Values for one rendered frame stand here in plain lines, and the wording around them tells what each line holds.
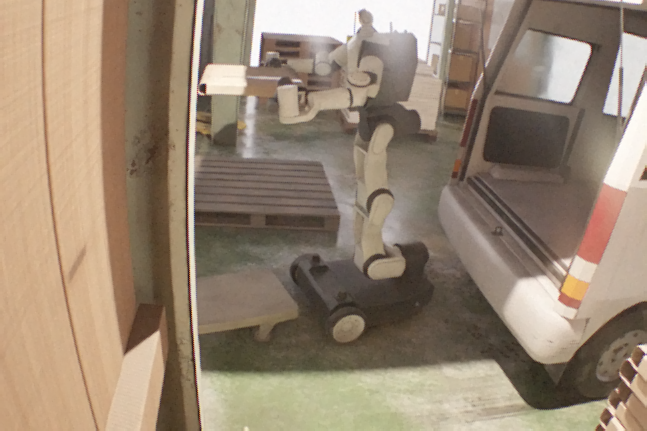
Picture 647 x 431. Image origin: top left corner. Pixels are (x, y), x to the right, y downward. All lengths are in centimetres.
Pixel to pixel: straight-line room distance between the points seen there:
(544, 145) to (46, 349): 317
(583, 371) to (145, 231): 207
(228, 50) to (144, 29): 453
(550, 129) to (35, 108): 316
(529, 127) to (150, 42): 286
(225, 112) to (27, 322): 492
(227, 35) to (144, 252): 450
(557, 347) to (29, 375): 201
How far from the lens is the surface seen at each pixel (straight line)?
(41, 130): 29
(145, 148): 55
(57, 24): 30
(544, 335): 212
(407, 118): 237
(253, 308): 236
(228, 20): 502
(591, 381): 248
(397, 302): 259
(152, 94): 53
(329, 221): 354
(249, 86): 193
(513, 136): 318
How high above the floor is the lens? 156
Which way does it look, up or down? 23 degrees down
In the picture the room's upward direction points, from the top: 7 degrees clockwise
